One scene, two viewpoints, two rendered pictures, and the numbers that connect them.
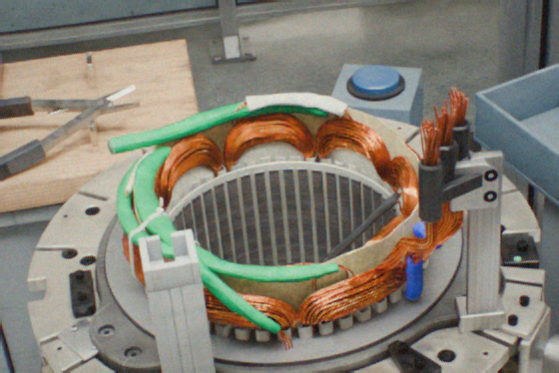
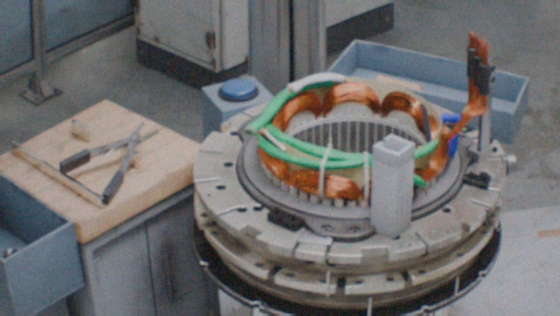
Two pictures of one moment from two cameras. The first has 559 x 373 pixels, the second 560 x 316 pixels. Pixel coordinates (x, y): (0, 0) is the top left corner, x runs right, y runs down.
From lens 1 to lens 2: 0.81 m
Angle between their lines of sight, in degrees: 35
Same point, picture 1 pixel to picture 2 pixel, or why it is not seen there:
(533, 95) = (343, 69)
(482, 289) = (485, 135)
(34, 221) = (122, 232)
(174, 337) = (401, 196)
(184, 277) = (409, 155)
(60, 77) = (58, 143)
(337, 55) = not seen: outside the picture
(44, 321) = (280, 240)
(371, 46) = not seen: outside the picture
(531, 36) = (282, 45)
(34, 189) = (128, 205)
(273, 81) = not seen: outside the picture
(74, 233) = (228, 200)
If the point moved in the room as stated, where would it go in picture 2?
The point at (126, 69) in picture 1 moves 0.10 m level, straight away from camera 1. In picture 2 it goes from (94, 125) to (45, 102)
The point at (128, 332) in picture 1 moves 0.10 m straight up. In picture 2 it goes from (339, 223) to (341, 127)
